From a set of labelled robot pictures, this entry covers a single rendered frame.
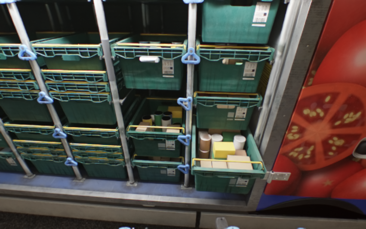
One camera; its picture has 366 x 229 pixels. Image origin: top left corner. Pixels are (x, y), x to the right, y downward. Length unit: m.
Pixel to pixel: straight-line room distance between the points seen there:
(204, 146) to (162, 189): 0.53
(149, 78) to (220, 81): 0.41
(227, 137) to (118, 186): 0.96
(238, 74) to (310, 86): 0.35
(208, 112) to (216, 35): 0.45
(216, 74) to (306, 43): 0.43
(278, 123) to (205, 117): 0.42
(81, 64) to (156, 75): 0.43
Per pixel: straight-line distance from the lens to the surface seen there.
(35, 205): 2.12
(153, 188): 1.58
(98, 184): 1.72
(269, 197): 1.52
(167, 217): 1.69
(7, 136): 1.85
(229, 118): 1.19
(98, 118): 1.34
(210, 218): 1.68
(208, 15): 0.99
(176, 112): 1.52
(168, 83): 1.07
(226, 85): 1.09
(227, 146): 1.20
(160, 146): 1.33
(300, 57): 0.96
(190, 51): 0.96
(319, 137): 1.23
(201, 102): 1.11
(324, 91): 1.08
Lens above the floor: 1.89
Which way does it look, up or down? 30 degrees down
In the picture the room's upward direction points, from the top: 1 degrees clockwise
